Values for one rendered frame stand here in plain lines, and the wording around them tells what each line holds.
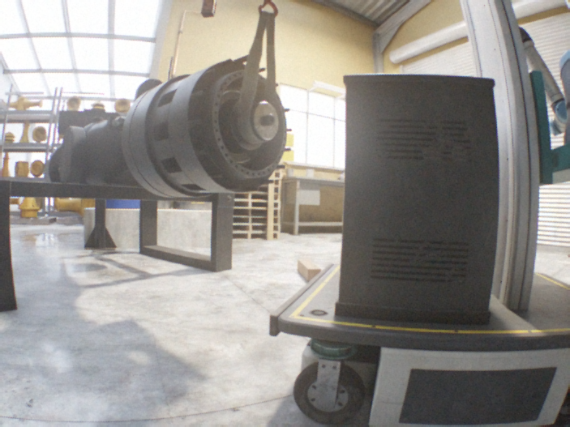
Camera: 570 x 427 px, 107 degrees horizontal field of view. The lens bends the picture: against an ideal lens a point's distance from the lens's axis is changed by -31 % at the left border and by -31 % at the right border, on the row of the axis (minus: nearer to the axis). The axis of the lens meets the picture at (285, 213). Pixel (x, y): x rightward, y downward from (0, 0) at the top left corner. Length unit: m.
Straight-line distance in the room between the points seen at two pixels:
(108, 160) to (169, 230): 1.99
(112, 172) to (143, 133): 0.65
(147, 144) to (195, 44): 5.36
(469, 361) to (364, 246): 0.32
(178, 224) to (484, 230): 3.40
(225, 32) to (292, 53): 1.58
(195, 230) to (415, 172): 3.31
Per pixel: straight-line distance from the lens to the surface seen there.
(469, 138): 0.66
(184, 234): 3.73
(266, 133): 1.09
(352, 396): 0.78
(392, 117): 0.65
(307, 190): 5.86
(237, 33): 6.88
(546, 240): 5.77
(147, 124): 1.24
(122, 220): 3.68
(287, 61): 7.07
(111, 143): 1.87
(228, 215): 2.48
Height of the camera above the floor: 0.55
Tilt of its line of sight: 2 degrees down
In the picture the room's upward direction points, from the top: 2 degrees clockwise
